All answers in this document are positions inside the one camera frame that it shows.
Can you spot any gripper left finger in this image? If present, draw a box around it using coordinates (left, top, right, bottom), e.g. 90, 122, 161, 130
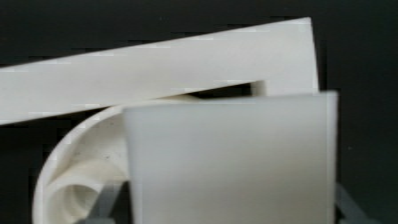
74, 182, 131, 224

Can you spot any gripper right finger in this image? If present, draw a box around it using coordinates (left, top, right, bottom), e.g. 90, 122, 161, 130
335, 184, 381, 224

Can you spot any white stool leg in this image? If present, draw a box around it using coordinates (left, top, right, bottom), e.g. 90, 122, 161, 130
124, 92, 337, 224

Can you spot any white round stool seat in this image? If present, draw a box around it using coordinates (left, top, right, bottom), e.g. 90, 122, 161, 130
31, 95, 196, 224

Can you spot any white L-shaped fence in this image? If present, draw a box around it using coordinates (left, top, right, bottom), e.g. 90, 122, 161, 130
0, 18, 319, 125

